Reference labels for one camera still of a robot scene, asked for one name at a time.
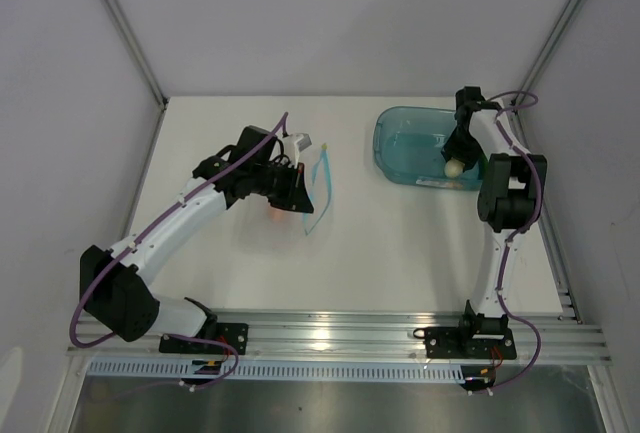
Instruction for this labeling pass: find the brown egg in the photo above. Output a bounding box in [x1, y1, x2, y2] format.
[268, 208, 288, 223]

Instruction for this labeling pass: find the right aluminium side rail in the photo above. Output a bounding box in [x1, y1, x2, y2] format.
[507, 102, 585, 325]

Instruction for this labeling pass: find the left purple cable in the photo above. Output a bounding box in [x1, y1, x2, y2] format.
[69, 111, 290, 399]

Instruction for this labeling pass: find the aluminium corner post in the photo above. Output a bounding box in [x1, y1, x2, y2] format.
[99, 0, 168, 111]
[510, 0, 587, 105]

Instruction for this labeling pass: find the green cucumber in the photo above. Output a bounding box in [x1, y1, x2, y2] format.
[479, 155, 488, 177]

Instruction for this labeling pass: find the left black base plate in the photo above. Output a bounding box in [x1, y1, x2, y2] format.
[159, 322, 249, 356]

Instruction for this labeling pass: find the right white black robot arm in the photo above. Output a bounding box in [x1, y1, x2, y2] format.
[442, 86, 547, 357]

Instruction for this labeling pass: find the blue plastic tub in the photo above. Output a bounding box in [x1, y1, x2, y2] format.
[372, 106, 485, 191]

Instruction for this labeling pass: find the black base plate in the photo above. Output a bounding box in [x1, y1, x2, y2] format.
[412, 326, 517, 360]
[159, 322, 249, 356]

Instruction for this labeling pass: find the right aluminium corner post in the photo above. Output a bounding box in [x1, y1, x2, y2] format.
[510, 0, 587, 105]

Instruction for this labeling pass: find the left aluminium corner post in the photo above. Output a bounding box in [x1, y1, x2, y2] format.
[99, 0, 168, 111]

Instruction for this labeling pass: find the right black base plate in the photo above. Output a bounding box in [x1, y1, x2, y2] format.
[412, 326, 517, 360]

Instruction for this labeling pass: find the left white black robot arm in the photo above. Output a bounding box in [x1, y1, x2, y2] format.
[75, 126, 314, 353]

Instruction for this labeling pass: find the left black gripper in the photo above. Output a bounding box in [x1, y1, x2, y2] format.
[252, 160, 313, 214]

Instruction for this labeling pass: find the white egg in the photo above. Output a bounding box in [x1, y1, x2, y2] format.
[444, 158, 464, 179]

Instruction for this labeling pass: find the clear zip top bag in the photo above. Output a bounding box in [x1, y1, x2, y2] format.
[239, 141, 334, 254]

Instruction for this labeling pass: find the aluminium front rail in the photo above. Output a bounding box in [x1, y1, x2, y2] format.
[67, 308, 612, 367]

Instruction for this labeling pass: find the white slotted cable duct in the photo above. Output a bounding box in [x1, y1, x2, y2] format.
[87, 357, 464, 384]

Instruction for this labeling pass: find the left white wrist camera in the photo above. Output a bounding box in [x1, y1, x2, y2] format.
[282, 133, 312, 162]

